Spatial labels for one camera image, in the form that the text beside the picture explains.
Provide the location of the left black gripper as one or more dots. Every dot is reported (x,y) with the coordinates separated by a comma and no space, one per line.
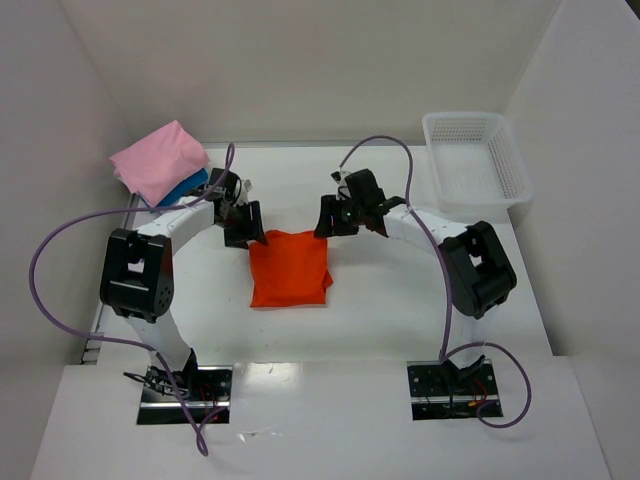
(242,220)

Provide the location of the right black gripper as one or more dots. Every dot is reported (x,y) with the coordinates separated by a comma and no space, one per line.
(338,216)

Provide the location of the orange t shirt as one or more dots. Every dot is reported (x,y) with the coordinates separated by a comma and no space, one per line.
(291,270)

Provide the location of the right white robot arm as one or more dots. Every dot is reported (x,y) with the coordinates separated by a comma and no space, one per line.
(480,274)

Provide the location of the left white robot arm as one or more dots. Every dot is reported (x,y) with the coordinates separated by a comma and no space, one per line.
(138,276)

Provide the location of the blue folded t shirt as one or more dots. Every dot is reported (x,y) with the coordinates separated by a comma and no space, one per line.
(185,187)

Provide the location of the pink folded t shirt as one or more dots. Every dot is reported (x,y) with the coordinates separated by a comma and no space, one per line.
(155,165)

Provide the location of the white plastic basket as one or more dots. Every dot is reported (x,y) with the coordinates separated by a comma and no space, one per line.
(475,162)

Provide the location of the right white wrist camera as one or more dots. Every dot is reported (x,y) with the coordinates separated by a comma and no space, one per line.
(339,177)

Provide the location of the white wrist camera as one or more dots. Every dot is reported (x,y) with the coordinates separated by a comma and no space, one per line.
(243,187)
(339,177)

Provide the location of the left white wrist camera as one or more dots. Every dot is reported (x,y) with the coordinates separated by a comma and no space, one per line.
(243,187)

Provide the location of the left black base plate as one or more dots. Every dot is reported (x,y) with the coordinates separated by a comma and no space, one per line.
(208,399)

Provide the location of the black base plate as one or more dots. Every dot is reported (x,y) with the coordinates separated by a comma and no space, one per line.
(440,392)
(208,399)

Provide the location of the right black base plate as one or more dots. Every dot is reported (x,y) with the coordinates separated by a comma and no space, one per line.
(440,392)

